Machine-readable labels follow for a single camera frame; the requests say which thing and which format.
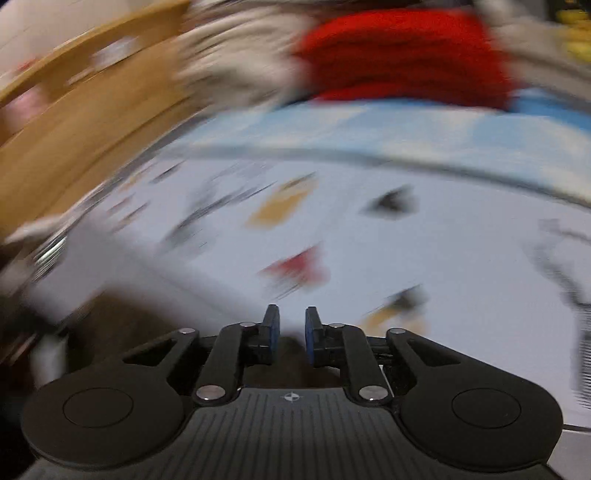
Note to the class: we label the yellow duck plush toy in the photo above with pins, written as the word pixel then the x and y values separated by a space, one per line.
pixel 577 37

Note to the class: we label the printed bed sheet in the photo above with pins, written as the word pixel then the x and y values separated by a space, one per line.
pixel 415 240

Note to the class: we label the red folded blanket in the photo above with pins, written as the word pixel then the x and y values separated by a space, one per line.
pixel 406 55

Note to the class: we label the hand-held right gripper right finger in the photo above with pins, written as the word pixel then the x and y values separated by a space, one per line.
pixel 314 337

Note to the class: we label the wooden headboard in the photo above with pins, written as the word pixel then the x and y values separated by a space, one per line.
pixel 78 120

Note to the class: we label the cream folded blanket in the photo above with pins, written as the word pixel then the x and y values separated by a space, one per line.
pixel 231 41

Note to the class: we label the white fleece folded blanket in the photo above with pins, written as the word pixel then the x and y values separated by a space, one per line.
pixel 240 87

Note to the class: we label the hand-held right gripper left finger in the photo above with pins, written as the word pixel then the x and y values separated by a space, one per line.
pixel 272 332

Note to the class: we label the light blue patterned blanket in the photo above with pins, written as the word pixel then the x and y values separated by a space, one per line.
pixel 369 129

